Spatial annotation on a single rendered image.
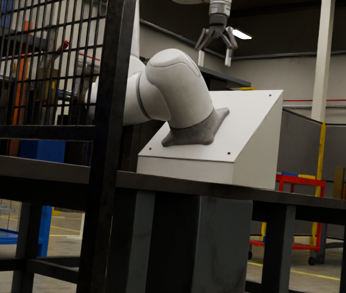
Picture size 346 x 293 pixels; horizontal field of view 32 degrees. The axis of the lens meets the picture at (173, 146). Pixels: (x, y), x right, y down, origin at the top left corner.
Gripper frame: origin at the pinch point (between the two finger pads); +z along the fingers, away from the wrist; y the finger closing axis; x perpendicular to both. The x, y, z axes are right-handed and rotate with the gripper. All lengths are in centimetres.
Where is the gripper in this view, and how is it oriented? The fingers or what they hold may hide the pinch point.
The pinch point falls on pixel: (213, 63)
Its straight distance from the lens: 258.9
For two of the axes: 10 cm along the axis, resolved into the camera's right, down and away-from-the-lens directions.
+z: -1.1, 9.9, -0.7
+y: 8.1, 0.5, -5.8
